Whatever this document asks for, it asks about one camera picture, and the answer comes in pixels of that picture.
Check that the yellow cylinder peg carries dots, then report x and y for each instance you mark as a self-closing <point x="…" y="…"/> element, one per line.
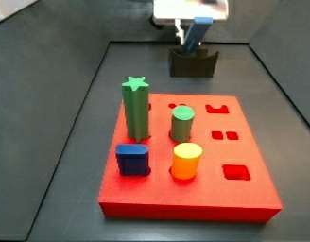
<point x="187" y="156"/>

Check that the green star-shaped peg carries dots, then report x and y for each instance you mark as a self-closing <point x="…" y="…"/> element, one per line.
<point x="136" y="100"/>

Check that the green cylinder peg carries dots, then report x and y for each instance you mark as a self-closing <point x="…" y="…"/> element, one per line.
<point x="183" y="118"/>

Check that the red shape-sorter board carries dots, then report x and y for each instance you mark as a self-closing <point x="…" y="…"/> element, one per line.
<point x="208" y="173"/>

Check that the black curved holder stand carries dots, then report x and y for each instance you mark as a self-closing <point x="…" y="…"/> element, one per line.
<point x="198" y="65"/>

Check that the blue double-square slotted block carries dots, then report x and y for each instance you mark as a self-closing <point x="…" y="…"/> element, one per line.
<point x="195" y="34"/>

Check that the dark blue block peg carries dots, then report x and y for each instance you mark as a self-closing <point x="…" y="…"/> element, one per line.
<point x="134" y="159"/>

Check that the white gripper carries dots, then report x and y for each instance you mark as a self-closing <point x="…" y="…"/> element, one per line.
<point x="176" y="12"/>

